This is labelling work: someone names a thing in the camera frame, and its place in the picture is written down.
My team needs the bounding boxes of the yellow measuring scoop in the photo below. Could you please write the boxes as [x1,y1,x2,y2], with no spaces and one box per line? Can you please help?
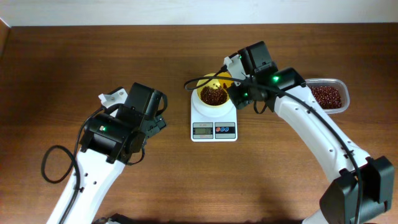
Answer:
[218,72,234,90]

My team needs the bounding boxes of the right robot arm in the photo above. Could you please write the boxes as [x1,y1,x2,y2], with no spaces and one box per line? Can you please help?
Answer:
[224,42,395,223]

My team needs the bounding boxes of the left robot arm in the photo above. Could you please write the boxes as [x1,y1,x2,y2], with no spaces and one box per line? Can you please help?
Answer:
[48,83,167,223]

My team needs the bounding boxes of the yellow plastic bowl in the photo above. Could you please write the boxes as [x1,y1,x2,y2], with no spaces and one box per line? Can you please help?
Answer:
[197,79,229,107]

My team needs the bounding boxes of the red beans in bowl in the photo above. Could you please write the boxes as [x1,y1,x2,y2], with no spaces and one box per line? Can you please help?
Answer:
[200,86,228,106]

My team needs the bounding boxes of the white digital kitchen scale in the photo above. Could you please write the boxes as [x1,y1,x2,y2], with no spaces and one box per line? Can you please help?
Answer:
[190,89,238,142]

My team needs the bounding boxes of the red beans in container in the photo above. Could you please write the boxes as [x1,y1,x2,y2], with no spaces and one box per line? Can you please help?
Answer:
[310,86,342,110]

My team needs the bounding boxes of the clear plastic container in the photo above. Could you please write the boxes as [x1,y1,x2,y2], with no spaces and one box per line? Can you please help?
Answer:
[306,78,350,114]

